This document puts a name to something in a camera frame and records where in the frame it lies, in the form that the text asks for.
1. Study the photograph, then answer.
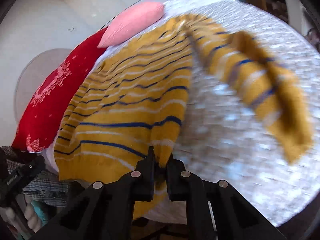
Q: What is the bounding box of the white and teal knit item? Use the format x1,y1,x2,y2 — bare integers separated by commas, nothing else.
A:
4,199,51,240

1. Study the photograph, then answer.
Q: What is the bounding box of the grey checked garment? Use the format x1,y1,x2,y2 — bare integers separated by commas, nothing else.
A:
1,146,70,207

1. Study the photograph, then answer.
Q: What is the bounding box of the round white side table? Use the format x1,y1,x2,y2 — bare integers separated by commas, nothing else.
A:
14,48,72,123

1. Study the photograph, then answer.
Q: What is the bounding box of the yellow striped knit sweater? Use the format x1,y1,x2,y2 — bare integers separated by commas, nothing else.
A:
53,13,314,221

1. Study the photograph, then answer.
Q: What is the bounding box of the textured white bed cover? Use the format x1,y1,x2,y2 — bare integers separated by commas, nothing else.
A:
44,0,320,228

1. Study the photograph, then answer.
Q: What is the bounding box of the red patterned pillow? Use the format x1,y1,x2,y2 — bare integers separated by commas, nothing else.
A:
11,28,106,152

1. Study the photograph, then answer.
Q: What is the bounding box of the pink pillow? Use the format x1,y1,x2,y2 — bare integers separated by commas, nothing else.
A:
97,2,164,48

